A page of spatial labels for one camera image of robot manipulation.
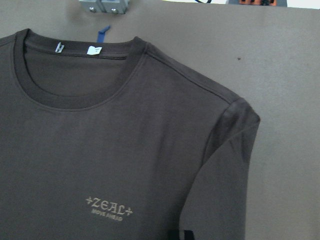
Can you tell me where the aluminium frame post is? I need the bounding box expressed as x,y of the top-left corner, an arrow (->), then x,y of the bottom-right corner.
79,0 -> 130,15

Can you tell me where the short blue tape strip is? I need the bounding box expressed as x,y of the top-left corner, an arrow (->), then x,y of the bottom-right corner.
96,25 -> 111,43

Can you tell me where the dark brown t-shirt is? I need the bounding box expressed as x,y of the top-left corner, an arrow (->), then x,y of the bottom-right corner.
0,29 -> 260,240

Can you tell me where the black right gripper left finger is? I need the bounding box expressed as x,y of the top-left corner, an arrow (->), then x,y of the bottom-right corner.
167,229 -> 178,240

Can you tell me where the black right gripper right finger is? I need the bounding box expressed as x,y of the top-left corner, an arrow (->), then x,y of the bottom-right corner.
182,230 -> 195,240

